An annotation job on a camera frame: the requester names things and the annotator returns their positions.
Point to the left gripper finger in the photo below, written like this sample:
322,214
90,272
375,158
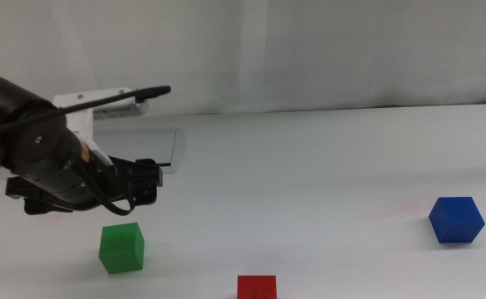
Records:
47,208

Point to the green cube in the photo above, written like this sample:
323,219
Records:
122,249

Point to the red cube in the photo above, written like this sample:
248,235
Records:
257,287

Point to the blue cube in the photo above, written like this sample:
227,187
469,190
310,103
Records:
456,220

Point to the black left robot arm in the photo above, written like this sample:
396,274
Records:
18,124

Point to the white backdrop curtain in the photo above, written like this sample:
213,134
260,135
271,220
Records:
309,50

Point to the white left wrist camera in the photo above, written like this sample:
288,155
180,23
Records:
76,108

